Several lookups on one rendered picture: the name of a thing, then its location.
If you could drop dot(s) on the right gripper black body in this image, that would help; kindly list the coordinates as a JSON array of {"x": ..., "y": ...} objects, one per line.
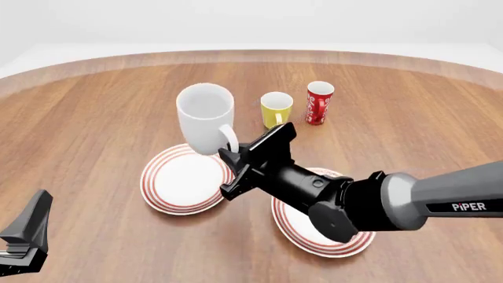
[{"x": 245, "y": 179}]

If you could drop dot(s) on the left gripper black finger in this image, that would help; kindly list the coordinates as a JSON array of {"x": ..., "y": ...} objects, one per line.
[{"x": 33, "y": 221}]

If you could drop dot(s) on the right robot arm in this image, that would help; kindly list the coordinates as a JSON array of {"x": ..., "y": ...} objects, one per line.
[{"x": 393, "y": 203}]

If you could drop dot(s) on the red mug with white swirls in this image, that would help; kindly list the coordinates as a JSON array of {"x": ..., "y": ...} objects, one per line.
[{"x": 314, "y": 103}]

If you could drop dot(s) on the large white mug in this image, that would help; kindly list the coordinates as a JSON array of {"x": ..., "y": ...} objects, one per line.
[{"x": 204, "y": 118}]

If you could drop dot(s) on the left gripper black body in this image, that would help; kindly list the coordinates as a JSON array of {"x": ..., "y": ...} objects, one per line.
[{"x": 21, "y": 259}]

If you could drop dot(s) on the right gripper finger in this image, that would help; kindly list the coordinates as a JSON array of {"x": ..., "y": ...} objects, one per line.
[
  {"x": 233, "y": 163},
  {"x": 244, "y": 148}
]

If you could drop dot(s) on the white plate with red rings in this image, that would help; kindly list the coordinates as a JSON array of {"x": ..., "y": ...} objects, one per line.
[
  {"x": 184, "y": 182},
  {"x": 310, "y": 238}
]

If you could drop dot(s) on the yellow and white mug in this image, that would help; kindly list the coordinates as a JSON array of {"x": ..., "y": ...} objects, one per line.
[{"x": 274, "y": 113}]

